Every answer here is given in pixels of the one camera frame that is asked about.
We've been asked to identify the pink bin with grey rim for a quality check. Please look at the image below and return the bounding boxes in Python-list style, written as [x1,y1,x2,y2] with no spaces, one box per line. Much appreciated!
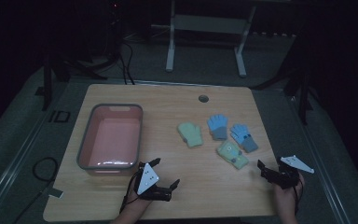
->
[76,103,145,176]

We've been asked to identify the white desk frame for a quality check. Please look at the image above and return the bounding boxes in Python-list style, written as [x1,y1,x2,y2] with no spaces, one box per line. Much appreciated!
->
[151,0,257,78]

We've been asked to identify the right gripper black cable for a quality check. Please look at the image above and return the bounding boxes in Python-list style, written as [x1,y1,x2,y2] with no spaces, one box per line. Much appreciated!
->
[293,178,304,217]

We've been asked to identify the plain green mitten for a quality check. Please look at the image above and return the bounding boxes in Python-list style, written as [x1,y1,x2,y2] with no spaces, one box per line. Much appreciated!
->
[176,121,204,148]

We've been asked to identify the looped black floor cable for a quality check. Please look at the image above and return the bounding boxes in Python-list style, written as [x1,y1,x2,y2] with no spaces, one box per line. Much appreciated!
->
[12,156,60,224]

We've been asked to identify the green mitten with face print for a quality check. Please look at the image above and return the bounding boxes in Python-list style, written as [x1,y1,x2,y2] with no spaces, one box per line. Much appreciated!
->
[215,139,250,170]

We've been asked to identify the black floor cables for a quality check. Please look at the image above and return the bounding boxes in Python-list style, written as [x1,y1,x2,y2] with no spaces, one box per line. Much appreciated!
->
[117,40,136,86]

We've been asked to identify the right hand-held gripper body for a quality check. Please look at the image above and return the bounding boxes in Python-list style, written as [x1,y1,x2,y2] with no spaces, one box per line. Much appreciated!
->
[265,154,315,190]

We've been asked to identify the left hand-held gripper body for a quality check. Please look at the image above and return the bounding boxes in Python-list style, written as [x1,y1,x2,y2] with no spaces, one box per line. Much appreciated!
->
[133,161,172,202]

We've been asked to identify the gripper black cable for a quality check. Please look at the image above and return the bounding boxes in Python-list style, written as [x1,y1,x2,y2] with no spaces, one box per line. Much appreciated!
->
[293,178,304,217]
[118,172,142,215]

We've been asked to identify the blue and grey glove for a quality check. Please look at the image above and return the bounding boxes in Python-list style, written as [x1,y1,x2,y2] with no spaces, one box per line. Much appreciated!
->
[206,113,229,141]
[229,123,259,154]

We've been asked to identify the person's left hand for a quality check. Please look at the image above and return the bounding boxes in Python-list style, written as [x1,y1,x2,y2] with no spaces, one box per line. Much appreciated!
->
[125,189,153,215]

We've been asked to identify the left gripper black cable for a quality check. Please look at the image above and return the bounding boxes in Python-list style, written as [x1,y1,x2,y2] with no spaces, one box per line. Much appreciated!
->
[118,172,142,215]

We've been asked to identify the dark equipment rack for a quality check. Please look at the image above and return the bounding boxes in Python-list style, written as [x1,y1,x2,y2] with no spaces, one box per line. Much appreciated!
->
[103,0,126,64]

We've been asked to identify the grey tape piece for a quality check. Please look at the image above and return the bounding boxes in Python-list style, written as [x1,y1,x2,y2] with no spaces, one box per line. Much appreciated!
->
[48,187,64,200]

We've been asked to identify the person's right hand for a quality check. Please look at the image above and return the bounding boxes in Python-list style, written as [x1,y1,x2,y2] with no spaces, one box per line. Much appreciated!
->
[274,178,306,213]

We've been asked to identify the black stand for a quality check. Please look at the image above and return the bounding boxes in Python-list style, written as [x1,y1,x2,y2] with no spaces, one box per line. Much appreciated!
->
[251,60,322,126]
[34,50,108,112]

